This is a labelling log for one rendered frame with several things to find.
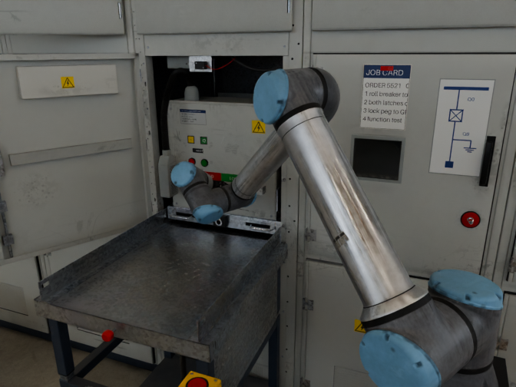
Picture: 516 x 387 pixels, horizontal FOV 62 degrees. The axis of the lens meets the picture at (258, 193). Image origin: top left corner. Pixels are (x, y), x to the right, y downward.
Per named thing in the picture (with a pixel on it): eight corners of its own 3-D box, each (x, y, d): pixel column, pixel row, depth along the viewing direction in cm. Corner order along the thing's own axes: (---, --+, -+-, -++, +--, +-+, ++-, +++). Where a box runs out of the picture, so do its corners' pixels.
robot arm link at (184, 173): (176, 193, 142) (163, 169, 146) (193, 200, 154) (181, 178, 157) (199, 176, 141) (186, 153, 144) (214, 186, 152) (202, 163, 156)
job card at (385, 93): (405, 130, 143) (411, 64, 136) (358, 127, 148) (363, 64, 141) (405, 130, 143) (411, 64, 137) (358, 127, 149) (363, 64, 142)
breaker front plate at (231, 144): (274, 224, 178) (275, 107, 163) (173, 210, 194) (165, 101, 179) (275, 223, 179) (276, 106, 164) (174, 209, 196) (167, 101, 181)
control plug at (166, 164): (170, 198, 181) (167, 157, 175) (160, 196, 182) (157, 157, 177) (180, 193, 188) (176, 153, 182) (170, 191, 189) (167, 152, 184)
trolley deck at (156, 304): (210, 363, 116) (210, 344, 114) (36, 315, 138) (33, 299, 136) (287, 256, 176) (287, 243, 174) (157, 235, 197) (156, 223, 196)
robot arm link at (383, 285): (489, 365, 84) (318, 51, 100) (440, 411, 74) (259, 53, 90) (428, 372, 96) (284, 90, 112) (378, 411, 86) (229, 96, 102)
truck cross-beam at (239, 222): (280, 235, 178) (280, 222, 176) (167, 218, 197) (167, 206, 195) (284, 230, 182) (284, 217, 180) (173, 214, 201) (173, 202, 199)
